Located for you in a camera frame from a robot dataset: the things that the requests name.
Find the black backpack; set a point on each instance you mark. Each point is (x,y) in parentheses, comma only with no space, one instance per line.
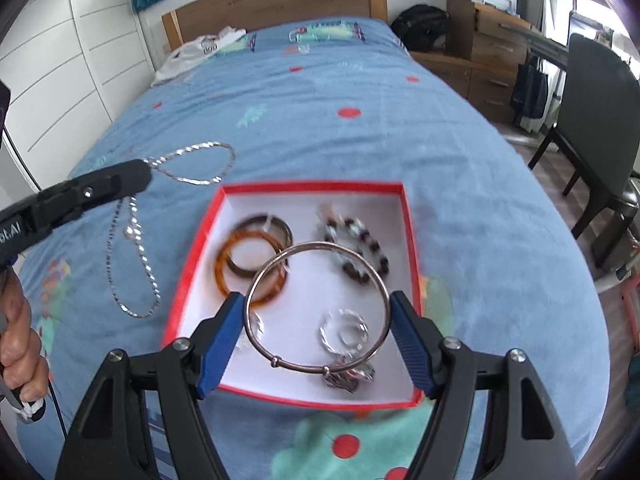
(420,25)

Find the person's left hand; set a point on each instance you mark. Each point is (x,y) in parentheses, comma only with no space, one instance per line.
(20,340)

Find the silver wrist watch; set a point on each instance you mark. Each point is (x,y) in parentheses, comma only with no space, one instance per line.
(345,377)

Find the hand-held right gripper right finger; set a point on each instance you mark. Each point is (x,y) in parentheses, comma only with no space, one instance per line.
(410,345)

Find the red cardboard box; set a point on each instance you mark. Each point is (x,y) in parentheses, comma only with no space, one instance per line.
(300,220)

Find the dark chair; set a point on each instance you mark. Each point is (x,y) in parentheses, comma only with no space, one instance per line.
(595,110)

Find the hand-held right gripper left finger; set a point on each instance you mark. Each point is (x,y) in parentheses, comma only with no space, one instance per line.
(222,350)

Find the small twisted silver hoop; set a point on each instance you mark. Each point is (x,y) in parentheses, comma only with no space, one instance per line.
(257,327)

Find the navy hanging bag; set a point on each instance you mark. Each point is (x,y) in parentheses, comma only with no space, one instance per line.
(530,95)

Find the dark green-brown bangle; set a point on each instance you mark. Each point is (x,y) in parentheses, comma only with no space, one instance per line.
(250,220)

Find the amber resin bangle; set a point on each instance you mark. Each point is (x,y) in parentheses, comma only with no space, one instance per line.
(222,265)

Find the white wardrobe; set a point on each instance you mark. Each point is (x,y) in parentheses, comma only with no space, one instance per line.
(75,60)

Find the wooden headboard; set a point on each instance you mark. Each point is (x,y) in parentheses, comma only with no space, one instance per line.
(280,5)

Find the grey desk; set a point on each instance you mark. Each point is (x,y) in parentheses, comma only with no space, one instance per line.
(547,47)

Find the wooden drawer cabinet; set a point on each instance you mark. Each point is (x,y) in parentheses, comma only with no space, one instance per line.
(490,50)

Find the plain silver bangle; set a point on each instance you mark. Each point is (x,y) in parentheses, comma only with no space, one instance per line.
(275,361)

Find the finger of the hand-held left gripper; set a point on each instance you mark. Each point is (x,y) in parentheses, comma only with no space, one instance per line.
(100,187)

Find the large twisted silver bangle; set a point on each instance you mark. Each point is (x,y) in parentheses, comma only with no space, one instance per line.
(327,340)

